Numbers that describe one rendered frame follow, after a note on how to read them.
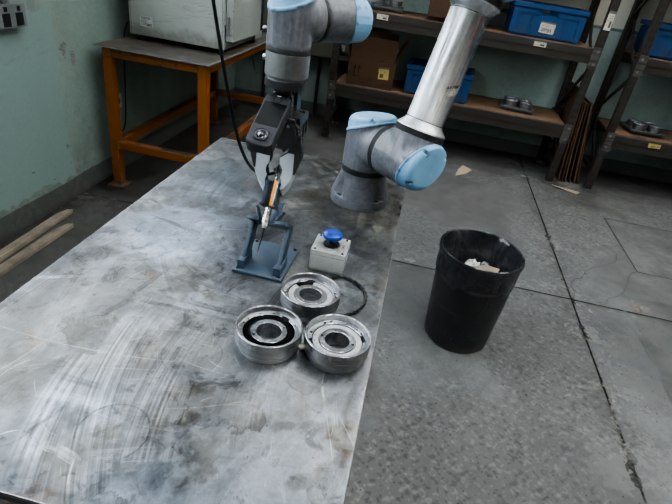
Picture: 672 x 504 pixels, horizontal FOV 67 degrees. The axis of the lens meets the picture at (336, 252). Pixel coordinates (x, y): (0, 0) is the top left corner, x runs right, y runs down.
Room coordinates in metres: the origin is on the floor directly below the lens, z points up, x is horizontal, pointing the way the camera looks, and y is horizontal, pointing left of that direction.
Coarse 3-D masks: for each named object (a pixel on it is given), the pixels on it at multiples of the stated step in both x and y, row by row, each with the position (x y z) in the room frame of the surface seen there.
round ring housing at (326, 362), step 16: (320, 320) 0.66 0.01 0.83; (336, 320) 0.67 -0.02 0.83; (352, 320) 0.67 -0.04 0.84; (304, 336) 0.62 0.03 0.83; (320, 336) 0.63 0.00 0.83; (336, 336) 0.65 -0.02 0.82; (352, 336) 0.64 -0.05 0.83; (368, 336) 0.63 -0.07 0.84; (320, 352) 0.58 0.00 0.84; (336, 352) 0.60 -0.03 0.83; (368, 352) 0.61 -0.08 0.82; (320, 368) 0.58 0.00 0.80; (336, 368) 0.57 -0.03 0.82; (352, 368) 0.58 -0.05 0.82
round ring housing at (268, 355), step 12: (252, 312) 0.66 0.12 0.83; (264, 312) 0.67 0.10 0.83; (276, 312) 0.67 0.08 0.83; (288, 312) 0.66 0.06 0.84; (240, 324) 0.63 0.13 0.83; (264, 324) 0.64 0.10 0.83; (276, 324) 0.64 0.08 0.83; (300, 324) 0.63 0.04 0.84; (240, 336) 0.58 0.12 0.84; (264, 336) 0.64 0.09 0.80; (276, 336) 0.64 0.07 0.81; (300, 336) 0.61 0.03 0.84; (240, 348) 0.58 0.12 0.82; (252, 348) 0.57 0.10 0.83; (264, 348) 0.57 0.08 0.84; (276, 348) 0.57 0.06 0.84; (288, 348) 0.58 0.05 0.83; (252, 360) 0.58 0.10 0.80; (264, 360) 0.57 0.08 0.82; (276, 360) 0.58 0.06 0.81
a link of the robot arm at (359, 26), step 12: (336, 0) 0.93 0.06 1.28; (348, 0) 0.95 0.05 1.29; (360, 0) 0.97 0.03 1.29; (336, 12) 0.92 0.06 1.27; (348, 12) 0.93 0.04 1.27; (360, 12) 0.95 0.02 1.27; (372, 12) 0.98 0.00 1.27; (336, 24) 0.91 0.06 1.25; (348, 24) 0.93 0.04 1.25; (360, 24) 0.95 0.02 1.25; (372, 24) 0.97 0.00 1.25; (324, 36) 0.91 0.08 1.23; (336, 36) 0.92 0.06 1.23; (348, 36) 0.94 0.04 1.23; (360, 36) 0.96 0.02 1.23
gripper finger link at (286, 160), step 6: (282, 156) 0.87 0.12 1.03; (288, 156) 0.87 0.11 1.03; (282, 162) 0.87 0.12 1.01; (288, 162) 0.87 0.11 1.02; (282, 168) 0.87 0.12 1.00; (288, 168) 0.87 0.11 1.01; (282, 174) 0.87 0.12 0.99; (288, 174) 0.87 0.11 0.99; (282, 180) 0.87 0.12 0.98; (288, 180) 0.86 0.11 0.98; (282, 186) 0.87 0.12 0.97; (288, 186) 0.87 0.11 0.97; (282, 192) 0.87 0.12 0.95
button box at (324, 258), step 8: (320, 240) 0.91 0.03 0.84; (344, 240) 0.92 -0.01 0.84; (312, 248) 0.87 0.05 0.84; (320, 248) 0.87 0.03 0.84; (328, 248) 0.88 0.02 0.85; (336, 248) 0.88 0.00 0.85; (344, 248) 0.89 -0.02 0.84; (312, 256) 0.86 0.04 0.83; (320, 256) 0.86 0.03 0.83; (328, 256) 0.86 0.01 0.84; (336, 256) 0.86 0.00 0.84; (344, 256) 0.86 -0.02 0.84; (312, 264) 0.86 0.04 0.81; (320, 264) 0.86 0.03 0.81; (328, 264) 0.86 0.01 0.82; (336, 264) 0.86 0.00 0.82; (344, 264) 0.87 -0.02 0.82; (328, 272) 0.86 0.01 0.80; (336, 272) 0.86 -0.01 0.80
